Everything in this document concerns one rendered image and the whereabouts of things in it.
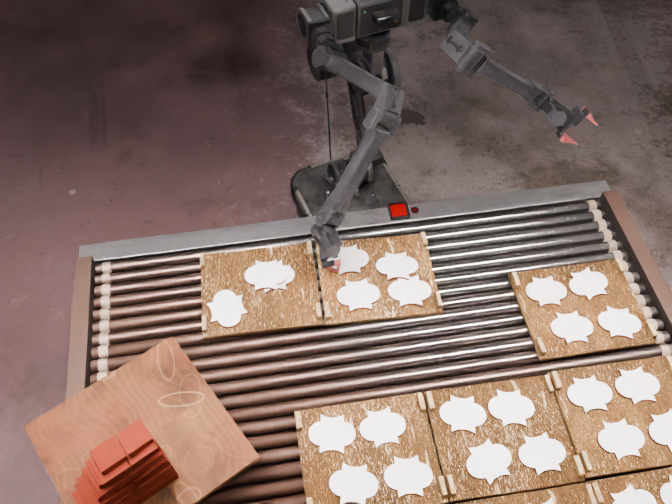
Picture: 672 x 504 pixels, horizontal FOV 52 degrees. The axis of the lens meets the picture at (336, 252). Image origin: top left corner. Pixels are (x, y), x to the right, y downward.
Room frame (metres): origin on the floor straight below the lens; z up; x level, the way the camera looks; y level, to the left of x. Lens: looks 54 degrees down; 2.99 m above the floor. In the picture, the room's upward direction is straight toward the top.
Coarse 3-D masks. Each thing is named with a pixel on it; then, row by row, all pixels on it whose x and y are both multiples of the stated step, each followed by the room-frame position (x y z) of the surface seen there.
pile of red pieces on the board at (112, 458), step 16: (128, 432) 0.66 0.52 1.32; (144, 432) 0.66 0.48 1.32; (96, 448) 0.62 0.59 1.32; (112, 448) 0.62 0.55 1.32; (128, 448) 0.62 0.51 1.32; (144, 448) 0.63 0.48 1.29; (160, 448) 0.67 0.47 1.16; (96, 464) 0.58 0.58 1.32; (112, 464) 0.58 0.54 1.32; (128, 464) 0.59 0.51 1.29; (144, 464) 0.60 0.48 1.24; (160, 464) 0.62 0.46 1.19; (80, 480) 0.59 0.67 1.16; (96, 480) 0.55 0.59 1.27; (112, 480) 0.55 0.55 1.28; (128, 480) 0.57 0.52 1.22; (144, 480) 0.59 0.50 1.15; (160, 480) 0.61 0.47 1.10; (80, 496) 0.55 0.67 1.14; (96, 496) 0.53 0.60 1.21; (112, 496) 0.54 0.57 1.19; (128, 496) 0.55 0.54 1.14; (144, 496) 0.57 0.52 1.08
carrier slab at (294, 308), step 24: (216, 264) 1.44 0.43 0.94; (240, 264) 1.45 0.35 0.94; (288, 264) 1.45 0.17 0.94; (312, 264) 1.45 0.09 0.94; (216, 288) 1.34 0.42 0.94; (240, 288) 1.34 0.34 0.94; (288, 288) 1.34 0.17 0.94; (312, 288) 1.34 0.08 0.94; (264, 312) 1.24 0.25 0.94; (288, 312) 1.24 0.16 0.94; (312, 312) 1.25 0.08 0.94; (216, 336) 1.15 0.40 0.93
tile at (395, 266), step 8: (392, 256) 1.48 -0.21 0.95; (400, 256) 1.48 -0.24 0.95; (376, 264) 1.44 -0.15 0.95; (384, 264) 1.44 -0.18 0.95; (392, 264) 1.44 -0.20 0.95; (400, 264) 1.44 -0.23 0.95; (408, 264) 1.44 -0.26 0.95; (416, 264) 1.44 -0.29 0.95; (384, 272) 1.40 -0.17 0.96; (392, 272) 1.40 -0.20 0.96; (400, 272) 1.40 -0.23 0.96; (408, 272) 1.40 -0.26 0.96
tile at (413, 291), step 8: (400, 280) 1.37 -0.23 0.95; (408, 280) 1.38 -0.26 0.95; (416, 280) 1.38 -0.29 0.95; (392, 288) 1.34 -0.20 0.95; (400, 288) 1.34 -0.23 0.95; (408, 288) 1.34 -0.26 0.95; (416, 288) 1.34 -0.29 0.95; (424, 288) 1.34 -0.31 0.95; (392, 296) 1.31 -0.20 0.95; (400, 296) 1.31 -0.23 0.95; (408, 296) 1.31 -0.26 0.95; (416, 296) 1.31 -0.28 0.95; (424, 296) 1.31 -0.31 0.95; (400, 304) 1.27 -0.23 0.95; (408, 304) 1.28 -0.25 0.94; (416, 304) 1.28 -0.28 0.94
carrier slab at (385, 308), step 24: (360, 240) 1.56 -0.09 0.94; (384, 240) 1.56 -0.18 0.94; (408, 240) 1.56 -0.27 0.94; (336, 288) 1.35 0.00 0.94; (384, 288) 1.35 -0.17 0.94; (432, 288) 1.35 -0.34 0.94; (336, 312) 1.25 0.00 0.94; (360, 312) 1.25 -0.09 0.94; (384, 312) 1.25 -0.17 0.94; (408, 312) 1.25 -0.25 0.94; (432, 312) 1.25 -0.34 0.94
